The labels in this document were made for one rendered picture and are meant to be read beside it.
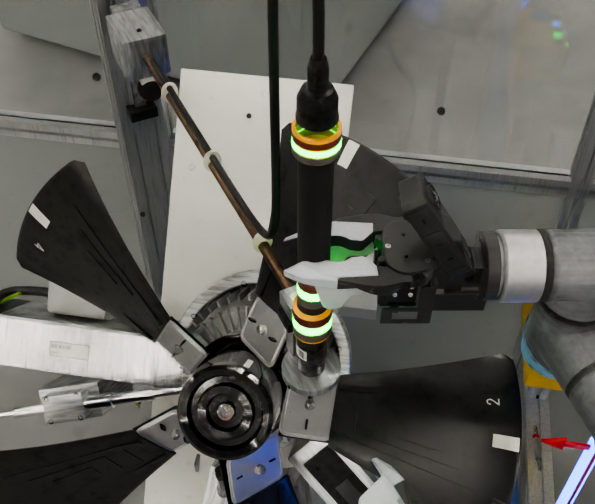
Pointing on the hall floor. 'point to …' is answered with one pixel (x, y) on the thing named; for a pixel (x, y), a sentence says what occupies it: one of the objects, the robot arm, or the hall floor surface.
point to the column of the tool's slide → (139, 155)
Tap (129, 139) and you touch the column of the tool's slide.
